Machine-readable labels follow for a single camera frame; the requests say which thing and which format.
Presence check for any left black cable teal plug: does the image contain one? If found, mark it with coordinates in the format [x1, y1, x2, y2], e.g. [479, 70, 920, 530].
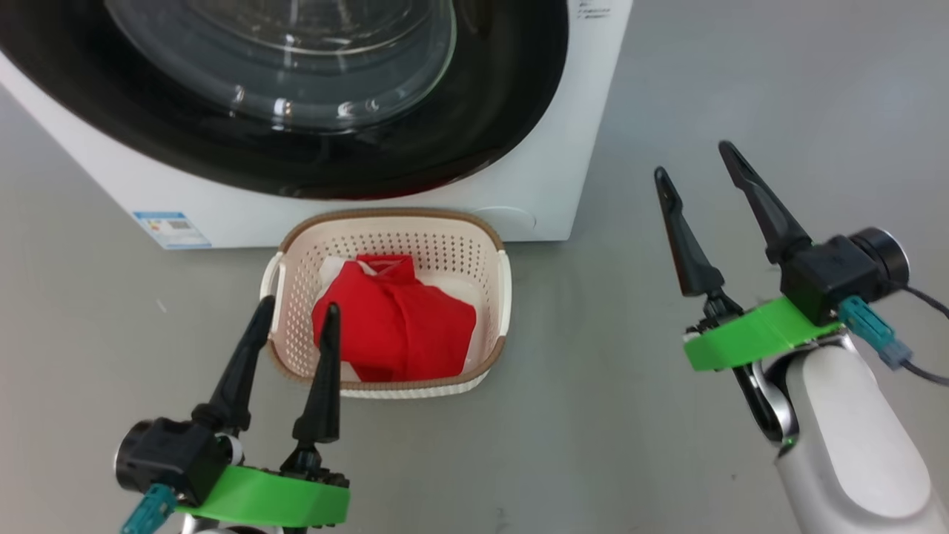
[119, 484, 179, 534]

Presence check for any black cable teal plug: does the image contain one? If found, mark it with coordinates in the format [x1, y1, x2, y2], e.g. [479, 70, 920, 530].
[838, 282, 949, 386]
[119, 484, 179, 534]

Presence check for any black round glass washer door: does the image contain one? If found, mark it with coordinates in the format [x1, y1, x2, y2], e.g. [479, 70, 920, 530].
[0, 0, 570, 201]

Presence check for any cream perforated basket brown rim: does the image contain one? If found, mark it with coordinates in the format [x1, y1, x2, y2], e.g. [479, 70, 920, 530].
[261, 208, 512, 400]

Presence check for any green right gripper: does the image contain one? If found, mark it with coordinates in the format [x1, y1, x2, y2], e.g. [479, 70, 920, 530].
[653, 140, 846, 373]

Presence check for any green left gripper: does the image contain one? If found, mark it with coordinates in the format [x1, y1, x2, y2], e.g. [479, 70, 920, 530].
[174, 295, 351, 529]

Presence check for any white front-load washing machine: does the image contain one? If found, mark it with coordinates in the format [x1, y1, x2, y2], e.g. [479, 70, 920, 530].
[0, 0, 635, 250]

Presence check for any right black cable teal plug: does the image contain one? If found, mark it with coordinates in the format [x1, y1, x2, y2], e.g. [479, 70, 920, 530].
[838, 282, 949, 386]

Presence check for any blue energy label sticker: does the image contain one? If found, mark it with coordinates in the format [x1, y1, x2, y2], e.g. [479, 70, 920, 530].
[132, 211, 213, 250]

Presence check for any red and white garment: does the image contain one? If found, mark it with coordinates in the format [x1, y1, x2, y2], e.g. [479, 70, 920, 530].
[311, 254, 479, 383]

